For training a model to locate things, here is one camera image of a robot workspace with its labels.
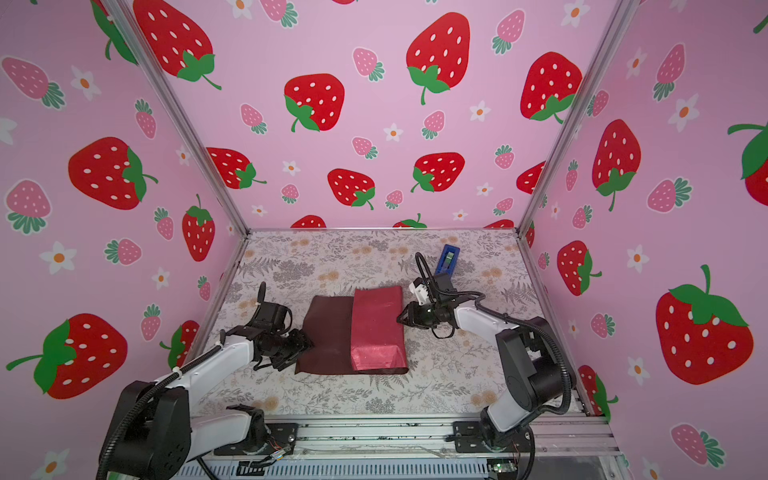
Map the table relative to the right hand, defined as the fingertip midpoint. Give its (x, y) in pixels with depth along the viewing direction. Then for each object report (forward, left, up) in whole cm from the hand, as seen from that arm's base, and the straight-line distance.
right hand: (399, 320), depth 88 cm
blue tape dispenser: (+26, -14, -1) cm, 30 cm away
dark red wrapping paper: (-6, +11, 0) cm, 13 cm away
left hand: (-10, +26, -4) cm, 29 cm away
